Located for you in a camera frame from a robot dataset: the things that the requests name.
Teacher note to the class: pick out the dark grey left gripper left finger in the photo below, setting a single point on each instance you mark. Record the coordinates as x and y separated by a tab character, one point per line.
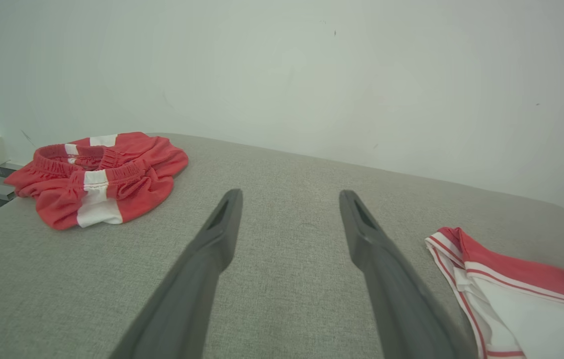
192	284

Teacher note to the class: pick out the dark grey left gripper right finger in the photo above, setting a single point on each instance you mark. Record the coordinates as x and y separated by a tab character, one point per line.
396	294

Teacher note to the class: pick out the red shorts with white stripes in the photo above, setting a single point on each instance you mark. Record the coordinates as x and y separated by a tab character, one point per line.
137	194

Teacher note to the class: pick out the red basketball jersey number 23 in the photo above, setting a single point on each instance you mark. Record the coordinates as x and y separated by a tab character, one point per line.
536	309

